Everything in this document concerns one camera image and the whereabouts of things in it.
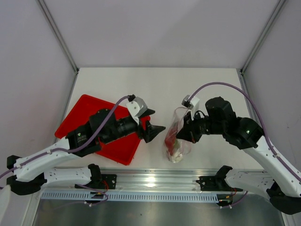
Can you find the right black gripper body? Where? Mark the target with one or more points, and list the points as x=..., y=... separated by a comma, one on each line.
x=204, y=125

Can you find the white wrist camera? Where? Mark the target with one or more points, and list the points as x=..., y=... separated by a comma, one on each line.
x=136, y=107
x=191, y=103

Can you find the green celery stalk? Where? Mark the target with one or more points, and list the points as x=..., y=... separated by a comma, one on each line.
x=175, y=152

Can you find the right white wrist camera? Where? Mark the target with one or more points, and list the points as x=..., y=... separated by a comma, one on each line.
x=191, y=103

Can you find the clear zip top bag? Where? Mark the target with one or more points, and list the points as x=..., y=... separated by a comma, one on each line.
x=177, y=122

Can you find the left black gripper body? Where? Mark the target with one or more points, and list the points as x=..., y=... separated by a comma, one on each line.
x=124, y=128

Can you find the red plastic tray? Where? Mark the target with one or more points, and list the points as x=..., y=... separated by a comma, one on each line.
x=121, y=151

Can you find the red toy lobster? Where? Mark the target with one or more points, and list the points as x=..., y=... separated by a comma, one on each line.
x=170, y=140

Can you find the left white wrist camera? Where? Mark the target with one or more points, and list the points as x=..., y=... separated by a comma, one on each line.
x=136, y=107

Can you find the slotted cable duct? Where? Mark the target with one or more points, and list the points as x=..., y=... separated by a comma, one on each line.
x=133, y=196

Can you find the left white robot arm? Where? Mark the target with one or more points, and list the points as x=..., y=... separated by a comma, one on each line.
x=39, y=170

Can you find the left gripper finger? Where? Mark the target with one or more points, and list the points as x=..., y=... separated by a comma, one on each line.
x=151, y=131
x=148, y=112

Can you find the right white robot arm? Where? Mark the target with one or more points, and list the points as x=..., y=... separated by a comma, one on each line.
x=282, y=189

